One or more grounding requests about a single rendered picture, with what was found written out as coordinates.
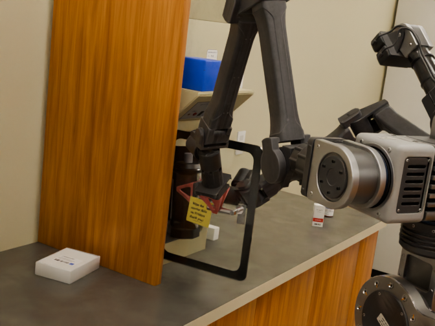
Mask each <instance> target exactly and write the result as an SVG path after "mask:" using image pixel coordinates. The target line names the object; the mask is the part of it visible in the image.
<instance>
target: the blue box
mask: <svg viewBox="0 0 435 326"><path fill-rule="evenodd" d="M220 65H221V61H220V60H212V59H208V58H199V57H189V56H185V59H184V71H183V82H182V88H184V89H190V90H195V91H201V92H207V91H214V87H215V84H216V79H217V76H218V72H219V68H220Z"/></svg>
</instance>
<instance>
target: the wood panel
mask: <svg viewBox="0 0 435 326"><path fill-rule="evenodd" d="M190 4H191V0H54V7H53V17H52V36H51V46H50V65H49V84H48V94H47V113H46V123H45V142H44V152H43V171H42V181H41V200H40V211H39V230H38V242H40V243H43V244H45V245H48V246H51V247H53V248H56V249H58V250H63V249H64V248H72V249H75V250H79V251H82V252H87V253H90V254H94V255H99V256H100V266H104V267H106V268H109V269H111V270H114V271H116V272H119V273H121V274H124V275H127V276H129V277H132V278H135V279H138V280H140V281H143V282H145V283H148V284H150V285H153V286H156V285H159V284H161V277H162V265H163V259H164V247H165V240H166V229H167V222H168V210H169V204H170V192H171V186H172V174H173V162H174V156H175V144H176V138H177V126H178V119H179V108H180V101H181V89H182V82H183V71H184V59H185V52H186V41H187V34H188V22H189V16H190Z"/></svg>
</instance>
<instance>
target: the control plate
mask: <svg viewBox="0 0 435 326"><path fill-rule="evenodd" d="M209 103H210V102H197V103H196V104H195V105H194V106H193V107H192V108H191V109H190V110H189V111H188V112H187V113H185V114H184V115H183V116H182V117H181V118H180V119H188V118H200V117H201V116H204V113H205V112H204V113H202V114H201V115H200V116H197V115H198V114H199V113H200V112H201V111H205V109H206V108H207V107H208V105H209ZM189 113H190V115H188V114H189ZM194 113H197V114H196V115H195V116H193V114H194ZM180 119H179V120H180Z"/></svg>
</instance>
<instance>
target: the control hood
mask: <svg viewBox="0 0 435 326"><path fill-rule="evenodd" d="M212 94H213V91H207V92H201V91H195V90H190V89H184V88H182V89H181V101H180V108H179V119H180V118H181V117H182V116H183V115H184V114H185V113H187V112H188V111H189V110H190V109H191V108H192V107H193V106H194V105H195V104H196V103H197V102H209V101H210V100H211V97H212ZM253 94H254V91H253V90H248V89H242V88H240V89H239V92H238V95H237V98H236V102H235V105H234V111H235V110H236V109H237V108H238V107H239V106H240V105H241V104H243V103H244V102H245V101H246V100H248V99H249V98H250V97H251V96H252V95H253ZM179 119H178V121H181V120H195V119H201V118H188V119H180V120H179Z"/></svg>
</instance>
